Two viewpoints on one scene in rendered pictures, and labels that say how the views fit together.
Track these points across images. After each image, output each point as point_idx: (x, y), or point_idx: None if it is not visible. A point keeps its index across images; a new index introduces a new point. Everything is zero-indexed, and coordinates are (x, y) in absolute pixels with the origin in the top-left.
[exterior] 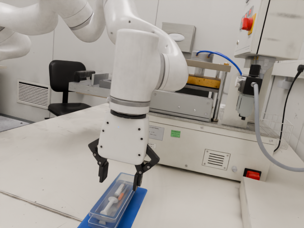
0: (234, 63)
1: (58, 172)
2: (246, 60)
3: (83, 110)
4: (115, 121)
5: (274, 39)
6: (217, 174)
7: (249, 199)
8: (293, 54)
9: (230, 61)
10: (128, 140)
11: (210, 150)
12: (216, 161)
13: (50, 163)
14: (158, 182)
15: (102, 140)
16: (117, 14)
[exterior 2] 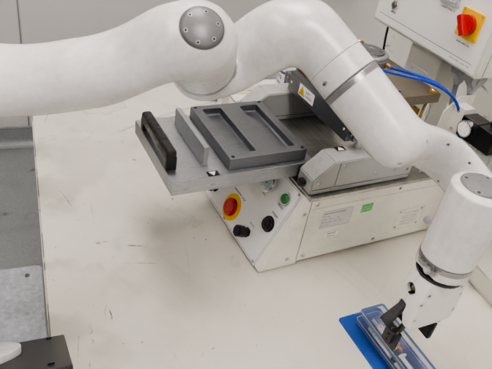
0: (452, 95)
1: (272, 351)
2: (422, 49)
3: (42, 155)
4: (439, 291)
5: None
6: (405, 232)
7: (482, 268)
8: None
9: (449, 93)
10: (447, 302)
11: (404, 210)
12: (408, 219)
13: (236, 341)
14: (372, 287)
15: (417, 315)
16: (408, 135)
